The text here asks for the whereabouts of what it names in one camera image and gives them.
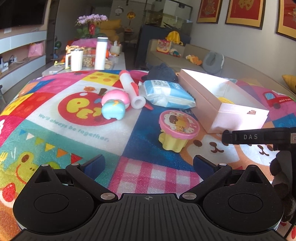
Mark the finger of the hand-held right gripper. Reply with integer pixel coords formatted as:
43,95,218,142
221,130,234,145

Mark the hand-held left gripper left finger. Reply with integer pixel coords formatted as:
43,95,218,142
33,153,118,202

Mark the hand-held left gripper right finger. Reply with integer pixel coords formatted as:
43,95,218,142
180,154,265,202

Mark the white cardboard box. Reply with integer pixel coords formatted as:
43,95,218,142
179,68,270,134

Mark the pink yellow round stamp toy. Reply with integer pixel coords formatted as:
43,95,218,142
158,110,200,153

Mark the pink teal squishy toy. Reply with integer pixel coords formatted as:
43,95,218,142
101,90,129,120

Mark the blue white wipes pack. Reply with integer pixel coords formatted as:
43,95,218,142
138,80,197,109

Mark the white tube toy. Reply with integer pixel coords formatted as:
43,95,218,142
119,70,147,108

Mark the dark grey plush toy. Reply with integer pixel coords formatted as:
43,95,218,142
142,62,179,82

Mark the person's right hand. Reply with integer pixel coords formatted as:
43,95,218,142
270,151,296,237

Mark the colourful printed play mat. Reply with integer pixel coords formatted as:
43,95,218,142
0,70,296,241

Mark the yellow cushion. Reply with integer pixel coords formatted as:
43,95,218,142
282,75,296,94

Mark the grey neck pillow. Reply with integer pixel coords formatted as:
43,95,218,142
202,51,225,72

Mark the orange plush duck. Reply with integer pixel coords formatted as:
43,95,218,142
186,54,203,66

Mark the beige sofa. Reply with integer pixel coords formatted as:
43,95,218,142
146,39,296,98

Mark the clear jar of nuts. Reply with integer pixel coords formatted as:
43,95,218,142
82,47,96,68

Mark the white coffee table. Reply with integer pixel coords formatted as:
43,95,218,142
42,51,126,77

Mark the white thermos bottle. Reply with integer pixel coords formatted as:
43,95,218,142
95,37,108,70

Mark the colourful toy box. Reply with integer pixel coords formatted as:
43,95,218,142
157,39,172,54

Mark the yellow backpack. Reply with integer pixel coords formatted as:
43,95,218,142
165,31,184,45

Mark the white tissue box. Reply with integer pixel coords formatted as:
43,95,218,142
109,40,122,55

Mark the red framed picture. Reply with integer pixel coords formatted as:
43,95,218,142
196,0,223,24
276,0,296,42
225,0,266,30

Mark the pink wrapping cloth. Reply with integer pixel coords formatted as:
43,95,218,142
70,38,115,48

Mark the dark blue cabinet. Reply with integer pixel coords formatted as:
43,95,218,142
135,23,192,69

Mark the pink gift bag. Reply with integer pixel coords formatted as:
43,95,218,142
28,43,44,57

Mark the white power strip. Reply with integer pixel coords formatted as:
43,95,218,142
0,56,18,72

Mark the dining chair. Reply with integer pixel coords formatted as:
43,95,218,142
125,31,137,44

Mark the yellow armchair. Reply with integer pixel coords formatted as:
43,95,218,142
99,19,123,43

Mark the purple orchid plant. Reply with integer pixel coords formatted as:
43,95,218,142
75,14,109,39

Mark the yellow red hanging ornament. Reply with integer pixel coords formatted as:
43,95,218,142
126,10,135,28

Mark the black television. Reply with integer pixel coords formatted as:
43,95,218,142
0,0,45,29

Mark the white mug with handle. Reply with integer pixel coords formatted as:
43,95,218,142
65,49,84,71

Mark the white wall shelf unit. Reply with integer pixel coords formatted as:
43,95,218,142
0,29,48,93

